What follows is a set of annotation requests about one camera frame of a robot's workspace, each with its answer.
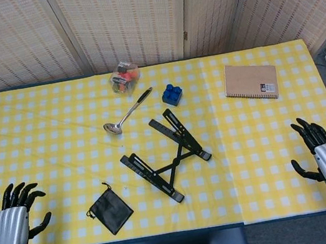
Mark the woven folding screen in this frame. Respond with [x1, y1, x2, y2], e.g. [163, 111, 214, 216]
[0, 0, 326, 109]

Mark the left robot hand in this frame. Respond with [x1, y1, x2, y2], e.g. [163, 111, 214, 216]
[0, 177, 58, 244]

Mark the steel ladle black handle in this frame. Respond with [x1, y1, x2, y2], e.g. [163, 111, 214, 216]
[97, 86, 161, 138]

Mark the clear box of toys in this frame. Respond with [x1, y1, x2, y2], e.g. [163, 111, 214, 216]
[105, 58, 144, 100]

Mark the yellow checkered tablecloth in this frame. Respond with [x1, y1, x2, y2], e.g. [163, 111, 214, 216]
[0, 34, 326, 244]

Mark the black drawstring pouch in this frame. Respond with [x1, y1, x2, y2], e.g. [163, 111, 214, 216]
[81, 178, 138, 240]

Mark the black folding laptop stand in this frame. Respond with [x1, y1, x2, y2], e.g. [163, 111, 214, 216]
[112, 102, 220, 213]

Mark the brown spiral notebook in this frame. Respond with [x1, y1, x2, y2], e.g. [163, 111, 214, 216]
[220, 57, 282, 108]

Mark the blue building block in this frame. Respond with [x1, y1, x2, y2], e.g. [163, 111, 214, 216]
[159, 81, 187, 109]

